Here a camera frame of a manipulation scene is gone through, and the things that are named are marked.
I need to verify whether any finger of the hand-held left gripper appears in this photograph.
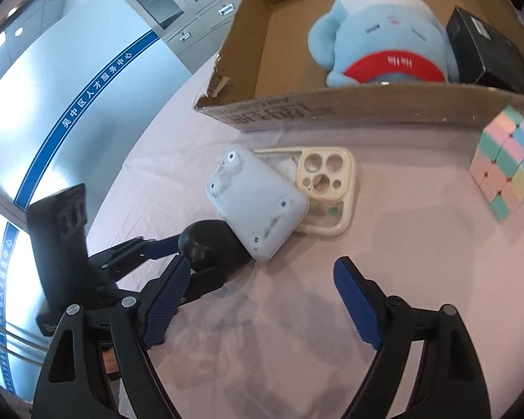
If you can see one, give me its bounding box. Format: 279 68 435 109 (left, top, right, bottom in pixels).
114 259 252 308
86 234 183 281

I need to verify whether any white rectangular plastic device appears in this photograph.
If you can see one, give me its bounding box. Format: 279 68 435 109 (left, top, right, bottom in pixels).
205 145 311 263

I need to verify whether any cardboard box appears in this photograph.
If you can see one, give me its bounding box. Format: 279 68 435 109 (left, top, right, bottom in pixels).
192 0 524 134

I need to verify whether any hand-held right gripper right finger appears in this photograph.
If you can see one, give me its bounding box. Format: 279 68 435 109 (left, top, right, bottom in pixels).
334 257 493 419

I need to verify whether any pastel puzzle cube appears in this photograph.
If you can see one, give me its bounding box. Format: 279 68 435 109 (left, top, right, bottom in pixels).
468 105 524 222

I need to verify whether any grey metal cabinet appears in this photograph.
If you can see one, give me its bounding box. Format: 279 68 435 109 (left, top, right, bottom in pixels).
110 0 250 75

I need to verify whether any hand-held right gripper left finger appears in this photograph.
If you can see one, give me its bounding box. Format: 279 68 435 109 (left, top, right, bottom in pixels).
30 254 191 419

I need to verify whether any blue plush toy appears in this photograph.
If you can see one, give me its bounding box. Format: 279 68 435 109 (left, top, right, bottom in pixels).
308 0 459 87

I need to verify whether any black product box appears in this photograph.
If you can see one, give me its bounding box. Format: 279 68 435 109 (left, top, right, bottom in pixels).
445 6 524 94

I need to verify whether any cream phone case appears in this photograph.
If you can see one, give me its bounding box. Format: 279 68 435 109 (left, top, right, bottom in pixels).
253 145 357 237

